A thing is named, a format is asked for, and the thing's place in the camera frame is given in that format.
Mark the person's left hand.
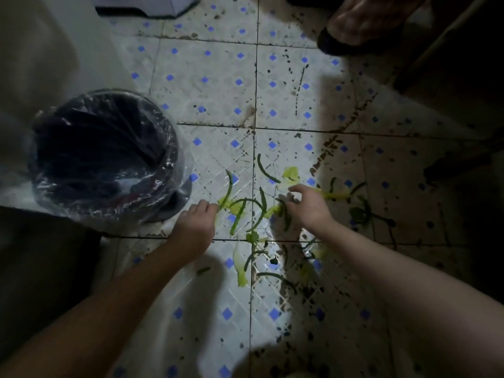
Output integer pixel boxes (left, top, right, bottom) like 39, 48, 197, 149
169, 199, 219, 256

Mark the person's right hand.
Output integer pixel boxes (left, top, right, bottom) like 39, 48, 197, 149
284, 184, 335, 237

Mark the pile of green vegetable scraps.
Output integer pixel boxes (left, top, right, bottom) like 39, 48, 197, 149
196, 153, 396, 296

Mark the person's left forearm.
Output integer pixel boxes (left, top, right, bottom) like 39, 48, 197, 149
0, 239, 197, 378

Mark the person's right forearm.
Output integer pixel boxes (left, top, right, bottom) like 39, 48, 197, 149
314, 222, 504, 378

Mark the clear bin liner bag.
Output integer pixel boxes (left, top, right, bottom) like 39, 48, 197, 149
26, 88, 194, 235

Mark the dark trash bin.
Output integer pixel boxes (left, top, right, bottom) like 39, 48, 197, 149
31, 92, 193, 225

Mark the dark brown cabinet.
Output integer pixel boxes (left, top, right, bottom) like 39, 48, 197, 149
0, 205, 104, 369

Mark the dark slipper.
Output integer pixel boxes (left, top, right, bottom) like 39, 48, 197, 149
317, 24, 408, 58

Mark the dark wooden stool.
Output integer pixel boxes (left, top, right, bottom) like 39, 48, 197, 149
393, 0, 504, 185

